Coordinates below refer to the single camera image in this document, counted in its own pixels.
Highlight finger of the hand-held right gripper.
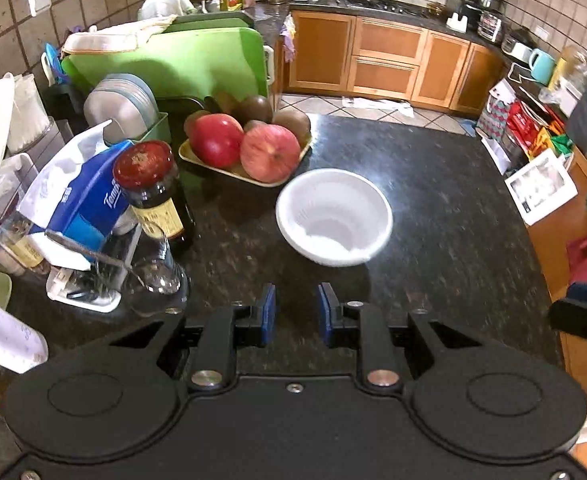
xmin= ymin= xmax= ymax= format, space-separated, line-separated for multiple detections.
xmin=548 ymin=282 xmax=587 ymax=356

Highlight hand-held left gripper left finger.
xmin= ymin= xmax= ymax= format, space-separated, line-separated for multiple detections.
xmin=107 ymin=282 xmax=277 ymax=394

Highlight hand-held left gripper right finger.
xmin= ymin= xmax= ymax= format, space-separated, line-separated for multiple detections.
xmin=317 ymin=282 xmax=481 ymax=395

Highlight white plastic bowl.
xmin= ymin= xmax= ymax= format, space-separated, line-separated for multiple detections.
xmin=276 ymin=169 xmax=393 ymax=267

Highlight stack of grey plates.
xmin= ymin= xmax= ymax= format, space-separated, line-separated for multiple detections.
xmin=83 ymin=73 xmax=158 ymax=144

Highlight clear glass cup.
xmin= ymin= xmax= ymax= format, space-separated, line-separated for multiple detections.
xmin=98 ymin=230 xmax=192 ymax=318

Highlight white photo box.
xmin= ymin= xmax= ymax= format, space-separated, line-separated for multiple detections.
xmin=504 ymin=148 xmax=579 ymax=226

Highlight beige fruit tray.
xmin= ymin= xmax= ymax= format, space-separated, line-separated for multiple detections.
xmin=178 ymin=132 xmax=314 ymax=189

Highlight red apple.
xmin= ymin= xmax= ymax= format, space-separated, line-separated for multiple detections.
xmin=240 ymin=124 xmax=301 ymax=184
xmin=188 ymin=113 xmax=245 ymax=170

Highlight dark sauce jar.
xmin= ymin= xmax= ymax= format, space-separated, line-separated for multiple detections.
xmin=112 ymin=141 xmax=197 ymax=254

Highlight metal spoon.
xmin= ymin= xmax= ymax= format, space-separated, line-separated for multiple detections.
xmin=44 ymin=230 xmax=149 ymax=287

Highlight brown kiwi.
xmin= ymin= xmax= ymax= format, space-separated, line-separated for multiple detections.
xmin=236 ymin=95 xmax=274 ymax=126
xmin=272 ymin=108 xmax=312 ymax=148

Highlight red packaged bags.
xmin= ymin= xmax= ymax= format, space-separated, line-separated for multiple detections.
xmin=476 ymin=87 xmax=575 ymax=162

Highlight paper on floor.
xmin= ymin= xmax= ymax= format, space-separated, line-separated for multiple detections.
xmin=341 ymin=95 xmax=415 ymax=117

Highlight blue tissue pack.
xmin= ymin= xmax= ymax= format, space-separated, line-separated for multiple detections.
xmin=19 ymin=120 xmax=140 ymax=268

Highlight glass storage jar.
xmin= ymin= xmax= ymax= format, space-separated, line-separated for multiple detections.
xmin=548 ymin=45 xmax=587 ymax=95

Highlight light blue mug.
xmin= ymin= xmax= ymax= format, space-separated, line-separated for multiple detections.
xmin=528 ymin=48 xmax=557 ymax=85

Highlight wooden lower cabinets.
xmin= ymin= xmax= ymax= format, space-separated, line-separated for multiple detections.
xmin=283 ymin=10 xmax=505 ymax=116

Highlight green cutting board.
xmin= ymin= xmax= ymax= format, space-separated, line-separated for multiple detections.
xmin=62 ymin=12 xmax=270 ymax=108

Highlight hanging cloth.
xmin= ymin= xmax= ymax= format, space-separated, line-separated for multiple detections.
xmin=280 ymin=14 xmax=297 ymax=64

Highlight cotton swab container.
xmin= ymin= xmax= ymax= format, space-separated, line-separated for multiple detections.
xmin=6 ymin=74 xmax=52 ymax=155

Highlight white cloth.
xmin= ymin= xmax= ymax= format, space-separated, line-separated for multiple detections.
xmin=62 ymin=16 xmax=178 ymax=56

